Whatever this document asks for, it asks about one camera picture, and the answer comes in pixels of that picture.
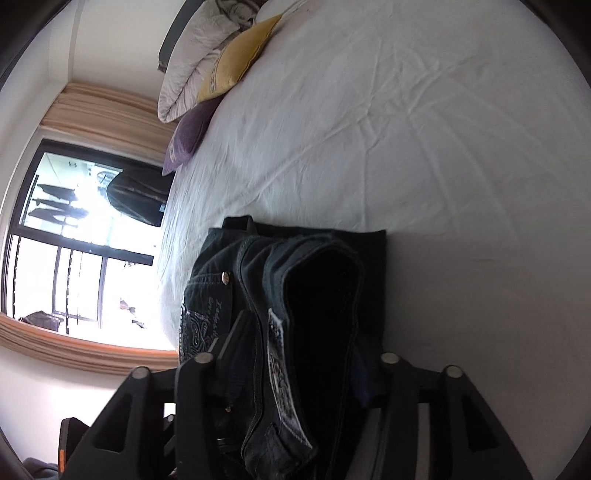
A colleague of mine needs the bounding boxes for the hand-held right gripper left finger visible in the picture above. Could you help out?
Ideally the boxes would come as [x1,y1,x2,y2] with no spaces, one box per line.
[62,310,254,480]

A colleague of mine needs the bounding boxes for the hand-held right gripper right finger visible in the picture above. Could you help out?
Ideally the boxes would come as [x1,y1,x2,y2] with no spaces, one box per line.
[353,337,537,480]

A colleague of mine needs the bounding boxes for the dark denim pants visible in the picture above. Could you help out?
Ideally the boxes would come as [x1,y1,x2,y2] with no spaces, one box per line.
[178,215,389,480]

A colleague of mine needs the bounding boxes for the black and orange object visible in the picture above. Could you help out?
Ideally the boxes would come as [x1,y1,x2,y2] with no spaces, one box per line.
[56,416,94,477]

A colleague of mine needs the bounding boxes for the dark bag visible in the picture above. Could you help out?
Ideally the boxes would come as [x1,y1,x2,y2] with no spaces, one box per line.
[18,311,66,331]

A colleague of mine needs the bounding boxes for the black framed window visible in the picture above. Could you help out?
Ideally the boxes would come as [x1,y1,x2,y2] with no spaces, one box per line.
[0,137,179,352]

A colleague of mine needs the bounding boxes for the purple pillow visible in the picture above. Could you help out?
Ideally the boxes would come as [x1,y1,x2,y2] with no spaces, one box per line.
[161,99,221,176]

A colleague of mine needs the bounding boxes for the bed with white sheet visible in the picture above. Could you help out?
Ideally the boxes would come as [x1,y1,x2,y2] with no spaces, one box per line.
[154,0,591,480]

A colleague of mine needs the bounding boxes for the beige curtain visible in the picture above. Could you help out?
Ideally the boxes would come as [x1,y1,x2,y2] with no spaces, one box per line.
[39,82,179,154]

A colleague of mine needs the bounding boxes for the white patterned pillow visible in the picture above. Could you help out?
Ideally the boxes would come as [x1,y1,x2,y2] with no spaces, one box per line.
[157,0,265,123]

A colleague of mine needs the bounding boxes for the yellow pillow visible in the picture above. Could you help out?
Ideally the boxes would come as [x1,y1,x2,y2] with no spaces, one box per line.
[196,14,284,103]

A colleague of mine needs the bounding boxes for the dark grey headboard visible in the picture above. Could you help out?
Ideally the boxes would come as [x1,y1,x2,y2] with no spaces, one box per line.
[157,0,195,73]

